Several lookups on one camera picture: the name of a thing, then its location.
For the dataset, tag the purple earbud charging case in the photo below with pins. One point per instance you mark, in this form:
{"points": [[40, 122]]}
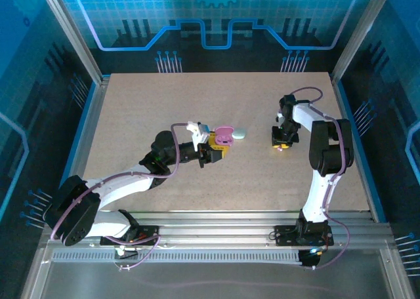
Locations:
{"points": [[224, 130]]}

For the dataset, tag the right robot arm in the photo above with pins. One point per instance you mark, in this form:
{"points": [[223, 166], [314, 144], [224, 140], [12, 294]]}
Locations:
{"points": [[308, 115]]}

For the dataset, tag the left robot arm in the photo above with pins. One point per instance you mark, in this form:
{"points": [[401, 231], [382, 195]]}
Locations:
{"points": [[121, 187]]}

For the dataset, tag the small black electronics box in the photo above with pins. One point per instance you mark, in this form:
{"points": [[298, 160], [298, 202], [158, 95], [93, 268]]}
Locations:
{"points": [[308, 259]]}

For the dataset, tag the grey sheet metal panel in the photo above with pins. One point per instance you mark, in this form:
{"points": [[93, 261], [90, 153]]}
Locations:
{"points": [[213, 279]]}

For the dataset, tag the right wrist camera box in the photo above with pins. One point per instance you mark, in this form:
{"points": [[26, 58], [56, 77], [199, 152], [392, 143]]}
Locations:
{"points": [[280, 118]]}

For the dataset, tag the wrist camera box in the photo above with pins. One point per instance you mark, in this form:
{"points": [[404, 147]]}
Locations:
{"points": [[280, 118], [196, 133]]}

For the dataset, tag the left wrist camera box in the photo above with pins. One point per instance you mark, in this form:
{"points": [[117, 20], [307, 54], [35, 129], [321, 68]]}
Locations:
{"points": [[196, 133]]}

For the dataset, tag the aluminium table side rail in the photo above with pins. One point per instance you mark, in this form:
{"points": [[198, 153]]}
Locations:
{"points": [[92, 115], [344, 115]]}

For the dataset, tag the long aluminium frame rail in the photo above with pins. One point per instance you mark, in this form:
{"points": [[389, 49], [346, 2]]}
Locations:
{"points": [[213, 227]]}

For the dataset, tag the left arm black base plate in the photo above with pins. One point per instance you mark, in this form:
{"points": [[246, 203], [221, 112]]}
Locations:
{"points": [[151, 230]]}

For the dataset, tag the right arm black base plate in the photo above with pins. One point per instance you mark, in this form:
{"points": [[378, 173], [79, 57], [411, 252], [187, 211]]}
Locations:
{"points": [[285, 235]]}

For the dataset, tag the aluminium frame post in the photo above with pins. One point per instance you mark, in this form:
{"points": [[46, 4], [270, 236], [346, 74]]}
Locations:
{"points": [[361, 33], [70, 30]]}

